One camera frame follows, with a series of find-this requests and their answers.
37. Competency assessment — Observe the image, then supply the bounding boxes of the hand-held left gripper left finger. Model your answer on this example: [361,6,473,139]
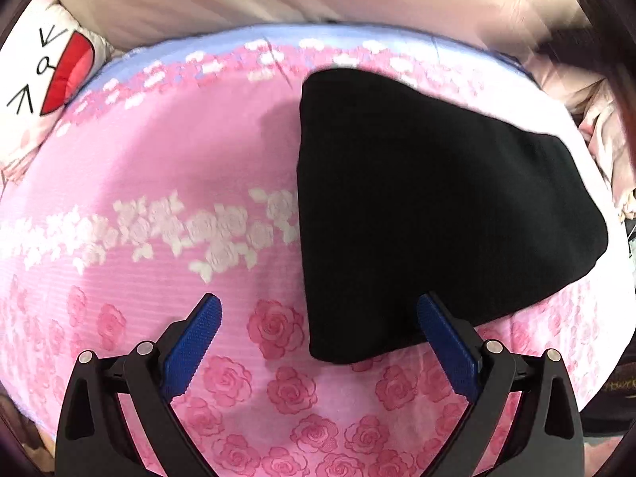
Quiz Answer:
[56,293,223,477]

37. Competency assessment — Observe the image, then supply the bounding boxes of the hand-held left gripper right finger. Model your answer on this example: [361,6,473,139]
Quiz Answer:
[417,291,585,477]

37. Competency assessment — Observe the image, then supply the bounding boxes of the black pants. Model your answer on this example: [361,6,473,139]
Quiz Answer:
[297,67,611,365]

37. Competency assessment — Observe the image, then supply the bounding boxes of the pink rose print bedsheet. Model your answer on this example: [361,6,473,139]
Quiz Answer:
[0,22,636,477]

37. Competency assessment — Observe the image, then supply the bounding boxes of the pastel floral blanket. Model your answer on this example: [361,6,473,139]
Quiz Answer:
[527,50,636,219]

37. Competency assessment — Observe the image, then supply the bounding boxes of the white cartoon face pillow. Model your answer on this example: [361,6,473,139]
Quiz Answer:
[0,0,115,184]

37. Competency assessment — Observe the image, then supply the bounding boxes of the beige cloth backdrop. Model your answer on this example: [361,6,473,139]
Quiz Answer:
[45,0,587,55]

